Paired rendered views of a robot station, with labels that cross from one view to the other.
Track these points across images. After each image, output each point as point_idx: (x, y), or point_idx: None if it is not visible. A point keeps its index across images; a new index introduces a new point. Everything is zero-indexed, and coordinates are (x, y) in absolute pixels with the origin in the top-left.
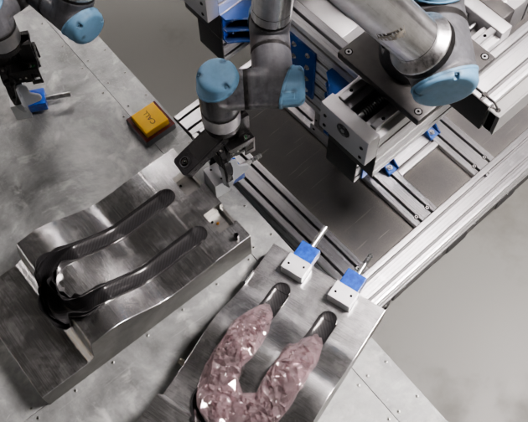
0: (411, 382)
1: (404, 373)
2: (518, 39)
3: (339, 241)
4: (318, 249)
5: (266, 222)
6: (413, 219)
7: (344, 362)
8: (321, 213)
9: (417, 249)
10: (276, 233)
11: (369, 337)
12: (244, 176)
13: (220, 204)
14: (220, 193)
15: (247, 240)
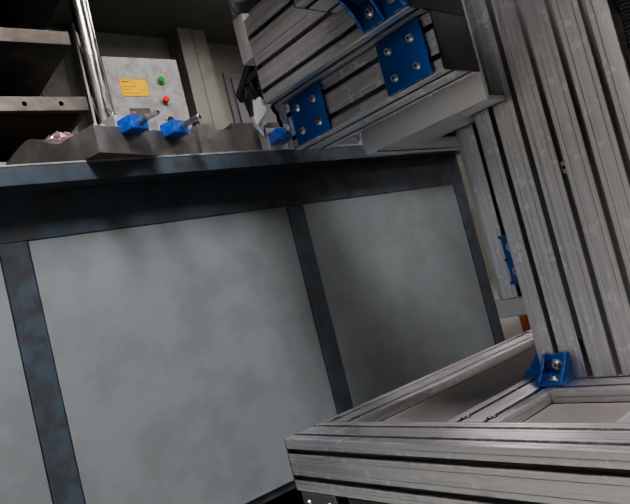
0: (18, 164)
1: (31, 163)
2: None
3: (398, 401)
4: (173, 119)
5: (233, 151)
6: (458, 417)
7: (56, 143)
8: (447, 394)
9: (398, 433)
10: (220, 152)
11: (75, 141)
12: (276, 136)
13: (230, 124)
14: (264, 148)
15: (195, 130)
